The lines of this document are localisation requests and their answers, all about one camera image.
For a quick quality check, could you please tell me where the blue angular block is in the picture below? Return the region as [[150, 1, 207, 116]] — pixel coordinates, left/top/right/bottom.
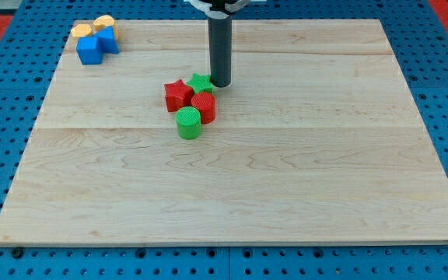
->
[[93, 26, 120, 54]]

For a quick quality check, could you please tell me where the red star block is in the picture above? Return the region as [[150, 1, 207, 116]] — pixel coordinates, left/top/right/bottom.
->
[[164, 79, 194, 112]]

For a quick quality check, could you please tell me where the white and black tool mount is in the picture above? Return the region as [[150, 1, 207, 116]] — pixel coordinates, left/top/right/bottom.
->
[[188, 0, 250, 19]]

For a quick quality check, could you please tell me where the green star block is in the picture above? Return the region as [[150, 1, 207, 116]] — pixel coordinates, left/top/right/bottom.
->
[[186, 73, 213, 94]]

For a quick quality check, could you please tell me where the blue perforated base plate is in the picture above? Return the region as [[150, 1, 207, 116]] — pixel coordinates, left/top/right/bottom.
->
[[0, 1, 448, 279]]

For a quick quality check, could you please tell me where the yellow rounded block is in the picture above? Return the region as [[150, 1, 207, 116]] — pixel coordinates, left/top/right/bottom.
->
[[93, 15, 119, 40]]

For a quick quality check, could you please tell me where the red cylinder block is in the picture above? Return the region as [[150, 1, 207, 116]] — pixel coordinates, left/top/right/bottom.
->
[[191, 92, 216, 124]]

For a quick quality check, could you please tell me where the green cylinder block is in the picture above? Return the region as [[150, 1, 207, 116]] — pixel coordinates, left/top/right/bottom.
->
[[175, 107, 201, 140]]

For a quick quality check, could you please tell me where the blue cube block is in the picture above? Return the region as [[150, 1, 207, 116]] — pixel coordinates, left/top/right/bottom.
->
[[76, 37, 103, 65]]

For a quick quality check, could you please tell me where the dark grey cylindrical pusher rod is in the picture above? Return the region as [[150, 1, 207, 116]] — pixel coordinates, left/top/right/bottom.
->
[[208, 16, 232, 88]]

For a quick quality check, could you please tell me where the light wooden board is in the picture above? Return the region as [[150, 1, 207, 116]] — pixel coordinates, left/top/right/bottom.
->
[[0, 19, 448, 247]]

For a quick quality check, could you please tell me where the yellow hexagon block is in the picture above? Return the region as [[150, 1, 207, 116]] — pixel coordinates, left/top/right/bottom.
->
[[70, 23, 93, 40]]

